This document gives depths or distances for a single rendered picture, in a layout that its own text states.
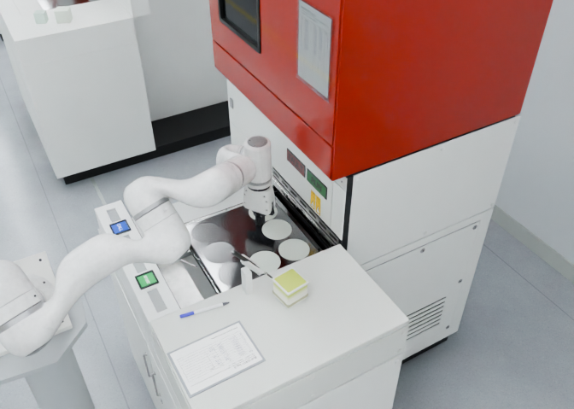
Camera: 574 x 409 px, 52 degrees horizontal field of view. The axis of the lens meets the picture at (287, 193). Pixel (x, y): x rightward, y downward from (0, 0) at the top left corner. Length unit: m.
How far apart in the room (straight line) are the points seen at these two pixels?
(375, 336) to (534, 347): 1.48
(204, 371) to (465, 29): 1.13
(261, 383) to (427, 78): 0.92
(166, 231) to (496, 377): 1.80
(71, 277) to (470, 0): 1.21
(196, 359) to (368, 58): 0.88
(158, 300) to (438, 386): 1.44
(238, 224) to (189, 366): 0.62
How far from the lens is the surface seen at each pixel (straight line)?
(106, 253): 1.45
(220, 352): 1.57
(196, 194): 1.44
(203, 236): 1.96
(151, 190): 1.46
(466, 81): 1.80
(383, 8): 1.47
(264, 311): 1.64
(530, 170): 3.26
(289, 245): 1.91
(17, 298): 1.47
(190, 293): 1.82
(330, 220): 1.84
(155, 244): 1.46
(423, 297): 2.39
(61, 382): 2.05
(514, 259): 3.36
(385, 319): 1.65
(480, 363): 2.85
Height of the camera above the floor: 2.23
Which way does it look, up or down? 39 degrees down
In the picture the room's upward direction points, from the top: straight up
